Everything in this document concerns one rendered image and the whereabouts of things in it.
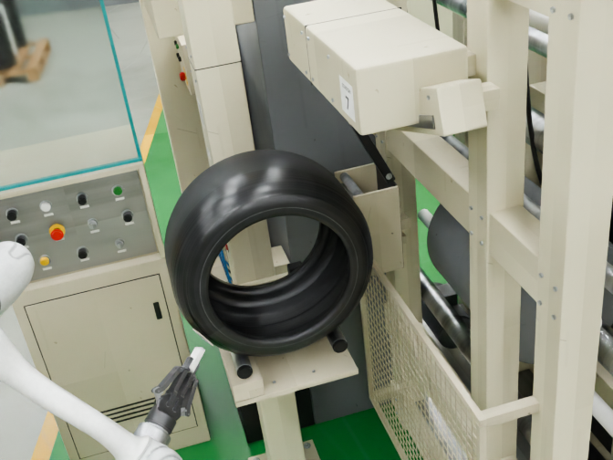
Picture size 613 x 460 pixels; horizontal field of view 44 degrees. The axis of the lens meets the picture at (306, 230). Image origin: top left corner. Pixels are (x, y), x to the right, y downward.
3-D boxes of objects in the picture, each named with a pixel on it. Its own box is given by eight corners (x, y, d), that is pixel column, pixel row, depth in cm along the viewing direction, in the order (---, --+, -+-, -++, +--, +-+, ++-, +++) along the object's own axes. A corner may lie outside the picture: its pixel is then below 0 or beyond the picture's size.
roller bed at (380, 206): (342, 249, 263) (334, 172, 249) (382, 239, 266) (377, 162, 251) (361, 278, 247) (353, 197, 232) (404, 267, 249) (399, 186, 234)
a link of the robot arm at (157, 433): (147, 456, 195) (159, 434, 198) (168, 460, 189) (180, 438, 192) (122, 438, 191) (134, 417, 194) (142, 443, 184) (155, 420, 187)
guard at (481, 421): (368, 398, 285) (353, 237, 250) (373, 397, 285) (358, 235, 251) (480, 610, 209) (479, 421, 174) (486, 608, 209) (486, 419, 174)
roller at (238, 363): (232, 308, 244) (218, 313, 244) (228, 297, 242) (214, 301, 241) (254, 376, 215) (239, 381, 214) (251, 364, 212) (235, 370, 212)
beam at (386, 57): (286, 60, 213) (280, 5, 205) (373, 43, 217) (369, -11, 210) (358, 138, 161) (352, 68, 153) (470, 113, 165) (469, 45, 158)
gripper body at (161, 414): (136, 419, 193) (154, 387, 198) (159, 435, 197) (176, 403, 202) (153, 422, 188) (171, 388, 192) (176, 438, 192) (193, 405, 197)
